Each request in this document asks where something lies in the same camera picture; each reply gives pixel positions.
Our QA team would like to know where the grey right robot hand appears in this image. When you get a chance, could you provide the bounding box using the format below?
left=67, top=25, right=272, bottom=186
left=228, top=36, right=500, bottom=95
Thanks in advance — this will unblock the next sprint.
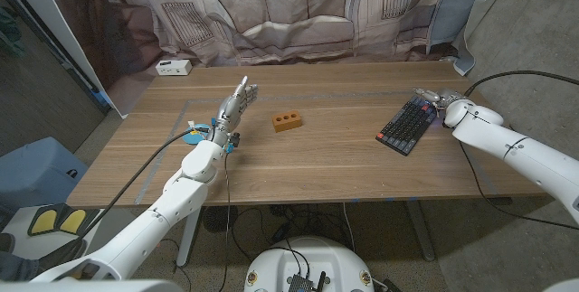
left=413, top=87, right=467, bottom=117

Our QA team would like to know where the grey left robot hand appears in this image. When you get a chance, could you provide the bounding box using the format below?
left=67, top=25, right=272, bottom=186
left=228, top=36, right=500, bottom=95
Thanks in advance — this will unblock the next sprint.
left=208, top=75, right=260, bottom=148

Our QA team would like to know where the black keyboard with red keys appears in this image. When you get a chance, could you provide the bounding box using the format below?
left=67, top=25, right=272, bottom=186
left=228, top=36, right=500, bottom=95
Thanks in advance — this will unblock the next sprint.
left=375, top=94, right=439, bottom=156

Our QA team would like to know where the orange brick block with holes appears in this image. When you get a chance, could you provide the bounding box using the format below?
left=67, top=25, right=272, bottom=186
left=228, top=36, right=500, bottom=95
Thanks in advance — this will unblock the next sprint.
left=271, top=109, right=303, bottom=134

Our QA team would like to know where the blue round disc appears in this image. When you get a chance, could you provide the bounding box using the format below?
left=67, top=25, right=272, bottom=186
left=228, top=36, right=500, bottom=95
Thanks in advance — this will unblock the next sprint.
left=187, top=122, right=213, bottom=146

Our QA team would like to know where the white power strip box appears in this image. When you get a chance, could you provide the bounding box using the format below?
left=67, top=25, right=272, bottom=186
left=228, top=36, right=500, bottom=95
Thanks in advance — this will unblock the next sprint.
left=155, top=59, right=193, bottom=77

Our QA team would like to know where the grey tape line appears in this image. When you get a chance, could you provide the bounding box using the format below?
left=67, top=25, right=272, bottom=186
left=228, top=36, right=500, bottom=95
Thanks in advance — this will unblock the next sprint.
left=135, top=90, right=498, bottom=205

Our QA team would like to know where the black round floor device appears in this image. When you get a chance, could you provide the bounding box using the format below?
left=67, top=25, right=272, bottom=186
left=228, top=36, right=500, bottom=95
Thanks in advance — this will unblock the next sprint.
left=202, top=205, right=239, bottom=233

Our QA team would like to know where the printed living room backdrop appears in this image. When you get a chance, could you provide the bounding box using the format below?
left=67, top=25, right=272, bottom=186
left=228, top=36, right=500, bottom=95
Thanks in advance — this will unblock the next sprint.
left=126, top=0, right=519, bottom=77

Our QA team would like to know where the white table leg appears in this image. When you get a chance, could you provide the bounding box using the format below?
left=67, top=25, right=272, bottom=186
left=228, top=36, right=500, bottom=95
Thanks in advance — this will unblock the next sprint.
left=176, top=205, right=203, bottom=266

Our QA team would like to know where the grey table leg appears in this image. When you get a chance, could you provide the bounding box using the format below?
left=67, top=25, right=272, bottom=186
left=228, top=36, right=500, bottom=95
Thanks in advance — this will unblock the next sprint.
left=404, top=201, right=437, bottom=262

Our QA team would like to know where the white-edged dark partition panel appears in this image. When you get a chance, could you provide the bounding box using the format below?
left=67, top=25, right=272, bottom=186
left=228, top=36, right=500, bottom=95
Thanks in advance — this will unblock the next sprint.
left=0, top=0, right=165, bottom=119

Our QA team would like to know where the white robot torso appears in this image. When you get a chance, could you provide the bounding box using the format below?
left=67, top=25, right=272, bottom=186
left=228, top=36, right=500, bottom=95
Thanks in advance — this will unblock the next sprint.
left=243, top=236, right=375, bottom=292

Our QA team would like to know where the black torso electronics module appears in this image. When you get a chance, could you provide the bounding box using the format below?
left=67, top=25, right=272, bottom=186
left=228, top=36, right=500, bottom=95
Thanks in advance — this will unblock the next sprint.
left=288, top=271, right=327, bottom=292

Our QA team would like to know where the black yellow foot pedal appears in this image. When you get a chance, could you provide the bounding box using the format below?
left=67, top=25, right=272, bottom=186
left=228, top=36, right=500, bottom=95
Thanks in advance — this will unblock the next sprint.
left=27, top=203, right=100, bottom=238

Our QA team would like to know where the blue-grey plastic bin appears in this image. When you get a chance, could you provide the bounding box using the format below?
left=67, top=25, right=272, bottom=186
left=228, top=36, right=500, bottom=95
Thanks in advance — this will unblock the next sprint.
left=0, top=136, right=90, bottom=210

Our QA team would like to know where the white floor plate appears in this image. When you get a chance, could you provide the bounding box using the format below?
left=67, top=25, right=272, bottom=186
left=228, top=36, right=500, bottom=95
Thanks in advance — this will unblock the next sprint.
left=4, top=205, right=137, bottom=259

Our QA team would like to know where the person's leg in jeans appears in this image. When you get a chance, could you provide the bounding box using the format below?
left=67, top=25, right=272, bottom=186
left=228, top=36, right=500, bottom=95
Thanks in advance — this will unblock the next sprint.
left=0, top=232, right=88, bottom=282

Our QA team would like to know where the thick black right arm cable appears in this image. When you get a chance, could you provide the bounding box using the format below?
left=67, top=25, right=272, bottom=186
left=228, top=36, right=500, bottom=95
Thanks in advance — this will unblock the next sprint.
left=463, top=70, right=579, bottom=98

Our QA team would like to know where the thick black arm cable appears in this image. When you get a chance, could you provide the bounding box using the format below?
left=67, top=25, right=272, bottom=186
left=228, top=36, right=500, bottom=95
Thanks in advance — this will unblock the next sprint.
left=79, top=127, right=212, bottom=241
left=463, top=70, right=579, bottom=98

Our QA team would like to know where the thin black left wrist cable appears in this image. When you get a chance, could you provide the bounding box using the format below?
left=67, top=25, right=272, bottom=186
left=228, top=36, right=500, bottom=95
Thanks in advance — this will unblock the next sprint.
left=219, top=151, right=233, bottom=292

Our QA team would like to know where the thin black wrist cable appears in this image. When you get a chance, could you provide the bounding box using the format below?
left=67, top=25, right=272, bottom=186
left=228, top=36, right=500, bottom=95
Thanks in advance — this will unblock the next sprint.
left=457, top=140, right=579, bottom=231
left=219, top=151, right=233, bottom=292

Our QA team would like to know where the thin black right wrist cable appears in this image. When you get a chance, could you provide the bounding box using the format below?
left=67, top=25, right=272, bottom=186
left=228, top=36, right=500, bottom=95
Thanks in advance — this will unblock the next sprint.
left=457, top=140, right=579, bottom=231

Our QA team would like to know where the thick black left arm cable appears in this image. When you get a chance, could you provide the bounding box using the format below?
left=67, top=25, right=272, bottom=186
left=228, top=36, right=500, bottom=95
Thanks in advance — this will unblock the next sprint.
left=79, top=127, right=212, bottom=241

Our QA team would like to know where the black floor cable bundle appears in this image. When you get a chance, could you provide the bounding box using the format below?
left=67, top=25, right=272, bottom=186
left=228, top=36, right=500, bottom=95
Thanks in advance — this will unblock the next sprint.
left=230, top=203, right=355, bottom=257

